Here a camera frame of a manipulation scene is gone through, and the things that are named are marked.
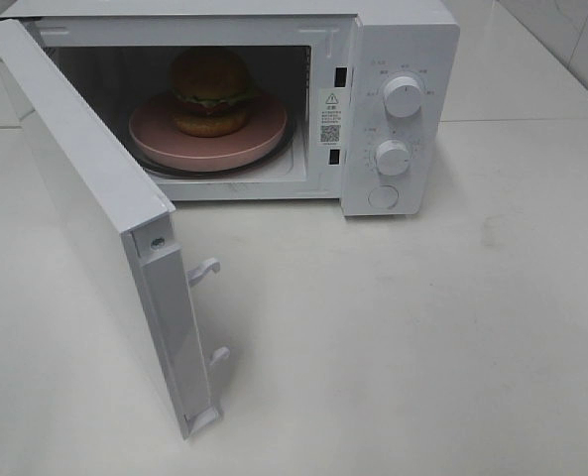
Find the upper white microwave knob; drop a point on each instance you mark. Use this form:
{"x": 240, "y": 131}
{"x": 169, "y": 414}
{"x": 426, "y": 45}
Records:
{"x": 402, "y": 95}

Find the burger with lettuce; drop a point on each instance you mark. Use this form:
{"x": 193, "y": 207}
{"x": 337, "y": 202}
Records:
{"x": 213, "y": 90}

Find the white microwave door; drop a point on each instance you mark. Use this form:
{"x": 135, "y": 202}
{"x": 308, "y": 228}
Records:
{"x": 90, "y": 223}

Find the white microwave oven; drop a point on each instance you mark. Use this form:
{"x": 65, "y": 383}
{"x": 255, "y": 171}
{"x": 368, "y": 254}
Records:
{"x": 133, "y": 106}

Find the white warning sticker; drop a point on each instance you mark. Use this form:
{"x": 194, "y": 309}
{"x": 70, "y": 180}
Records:
{"x": 330, "y": 116}

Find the pink plate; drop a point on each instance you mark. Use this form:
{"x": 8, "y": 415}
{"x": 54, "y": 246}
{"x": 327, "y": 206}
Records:
{"x": 171, "y": 135}

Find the lower white microwave knob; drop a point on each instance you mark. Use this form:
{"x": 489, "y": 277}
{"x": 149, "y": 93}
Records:
{"x": 392, "y": 158}

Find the round white door button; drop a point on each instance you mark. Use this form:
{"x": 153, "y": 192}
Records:
{"x": 384, "y": 197}

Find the white microwave knob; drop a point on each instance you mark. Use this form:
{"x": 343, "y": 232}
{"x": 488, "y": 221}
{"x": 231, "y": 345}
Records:
{"x": 402, "y": 95}
{"x": 392, "y": 158}

